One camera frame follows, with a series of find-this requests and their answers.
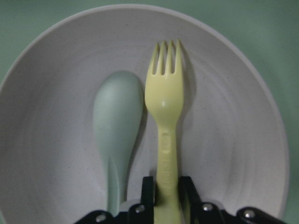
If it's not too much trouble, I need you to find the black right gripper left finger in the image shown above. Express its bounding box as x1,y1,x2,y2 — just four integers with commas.
76,176,154,224

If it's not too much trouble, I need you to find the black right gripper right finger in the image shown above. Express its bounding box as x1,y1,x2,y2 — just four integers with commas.
178,176,286,224

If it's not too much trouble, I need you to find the white round plate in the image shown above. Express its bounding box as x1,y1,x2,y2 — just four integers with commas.
0,5,289,224

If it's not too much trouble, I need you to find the yellow plastic fork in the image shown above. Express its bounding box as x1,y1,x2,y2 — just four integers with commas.
145,41,184,224

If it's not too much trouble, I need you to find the light green plastic spoon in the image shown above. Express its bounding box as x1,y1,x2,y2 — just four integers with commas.
93,71,143,216

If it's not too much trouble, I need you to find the green plastic tray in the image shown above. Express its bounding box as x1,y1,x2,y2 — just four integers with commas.
0,0,299,224

